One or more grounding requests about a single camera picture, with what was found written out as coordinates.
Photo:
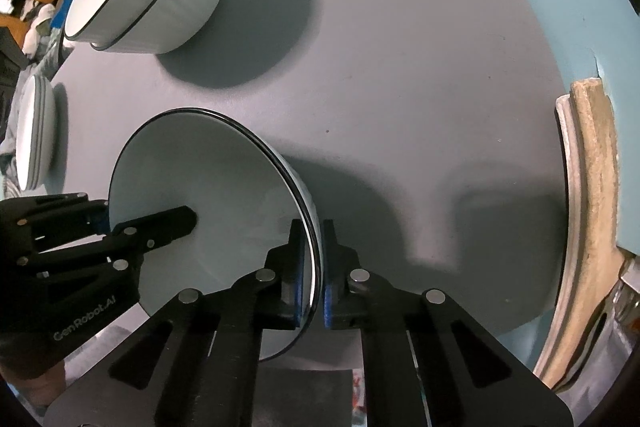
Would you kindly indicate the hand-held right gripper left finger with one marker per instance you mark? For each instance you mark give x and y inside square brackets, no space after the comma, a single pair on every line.
[299,287]

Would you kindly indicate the pile of clothes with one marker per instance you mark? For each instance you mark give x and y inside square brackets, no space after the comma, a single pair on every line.
[42,29]

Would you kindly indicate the white plate with black rim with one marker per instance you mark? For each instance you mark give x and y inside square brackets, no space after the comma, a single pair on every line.
[50,132]
[27,132]

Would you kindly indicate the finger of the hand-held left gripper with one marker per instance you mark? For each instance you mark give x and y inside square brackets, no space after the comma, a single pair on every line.
[165,227]
[95,216]

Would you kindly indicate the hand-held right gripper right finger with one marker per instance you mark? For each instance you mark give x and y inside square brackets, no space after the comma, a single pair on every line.
[330,302]

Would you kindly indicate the wooden trim board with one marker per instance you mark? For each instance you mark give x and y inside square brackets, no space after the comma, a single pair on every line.
[595,187]

